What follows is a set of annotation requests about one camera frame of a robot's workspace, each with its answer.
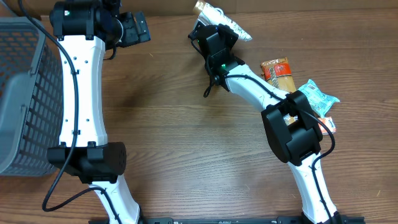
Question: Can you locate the white tube gold cap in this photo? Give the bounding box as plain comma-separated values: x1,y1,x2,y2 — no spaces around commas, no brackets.
193,0,252,42

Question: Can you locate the grey plastic basket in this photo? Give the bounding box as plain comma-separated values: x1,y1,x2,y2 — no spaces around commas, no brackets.
1,17,63,177

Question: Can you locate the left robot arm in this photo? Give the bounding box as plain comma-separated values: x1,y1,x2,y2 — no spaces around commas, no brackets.
47,1,150,223

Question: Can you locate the orange tissue pack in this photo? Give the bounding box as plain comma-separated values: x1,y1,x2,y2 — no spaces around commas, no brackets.
318,117,336,135

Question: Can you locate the teal snack packet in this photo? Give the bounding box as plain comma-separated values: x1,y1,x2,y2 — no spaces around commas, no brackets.
298,79,340,118

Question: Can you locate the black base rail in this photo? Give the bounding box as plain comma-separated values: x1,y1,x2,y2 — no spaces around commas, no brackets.
88,216,366,224

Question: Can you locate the orange spaghetti packet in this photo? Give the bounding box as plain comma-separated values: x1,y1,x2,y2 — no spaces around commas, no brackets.
260,57,299,125

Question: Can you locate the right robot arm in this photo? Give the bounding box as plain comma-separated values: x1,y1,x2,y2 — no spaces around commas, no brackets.
188,21,343,223

